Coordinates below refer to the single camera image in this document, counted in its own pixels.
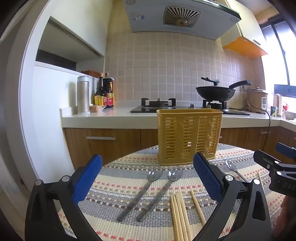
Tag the black wok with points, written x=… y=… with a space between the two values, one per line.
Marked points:
x=215 y=92

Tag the beige rice cooker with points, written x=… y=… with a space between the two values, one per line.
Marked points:
x=255 y=97

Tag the wooden base cabinet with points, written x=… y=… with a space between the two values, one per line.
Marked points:
x=104 y=148

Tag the dark framed window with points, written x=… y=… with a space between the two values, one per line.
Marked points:
x=277 y=46

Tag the white range hood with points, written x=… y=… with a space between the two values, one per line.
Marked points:
x=180 y=16

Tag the yellow label sauce bottle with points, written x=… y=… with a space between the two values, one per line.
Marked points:
x=100 y=98

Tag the green cup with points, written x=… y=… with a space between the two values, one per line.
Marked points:
x=274 y=111

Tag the person's right hand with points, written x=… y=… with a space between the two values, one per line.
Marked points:
x=283 y=217

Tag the orange wall cabinet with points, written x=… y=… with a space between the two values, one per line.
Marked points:
x=245 y=47

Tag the white kettle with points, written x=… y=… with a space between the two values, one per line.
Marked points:
x=278 y=105

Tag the small orange dish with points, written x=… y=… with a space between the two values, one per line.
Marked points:
x=97 y=108

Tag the striped woven table mat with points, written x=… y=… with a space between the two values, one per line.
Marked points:
x=129 y=183

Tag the yellow plastic utensil basket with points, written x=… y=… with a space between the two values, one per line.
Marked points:
x=185 y=136

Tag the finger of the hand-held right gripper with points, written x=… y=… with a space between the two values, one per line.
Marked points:
x=266 y=160
x=286 y=149

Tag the black ladle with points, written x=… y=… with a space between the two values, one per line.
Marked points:
x=210 y=80

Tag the bamboo chopstick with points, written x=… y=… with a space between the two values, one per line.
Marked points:
x=261 y=183
x=180 y=217
x=174 y=220
x=197 y=207
x=185 y=215

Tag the white bowl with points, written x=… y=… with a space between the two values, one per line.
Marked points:
x=289 y=115

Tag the black gas stove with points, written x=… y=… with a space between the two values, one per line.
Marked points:
x=159 y=107

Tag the steel thermos flask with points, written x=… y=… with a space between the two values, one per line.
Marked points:
x=83 y=95

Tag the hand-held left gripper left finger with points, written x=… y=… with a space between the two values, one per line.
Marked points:
x=87 y=178

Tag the clear grey plastic spoon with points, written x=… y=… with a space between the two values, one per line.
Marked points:
x=138 y=199
x=231 y=165
x=157 y=197

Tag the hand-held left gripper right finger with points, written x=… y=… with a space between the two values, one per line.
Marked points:
x=208 y=178

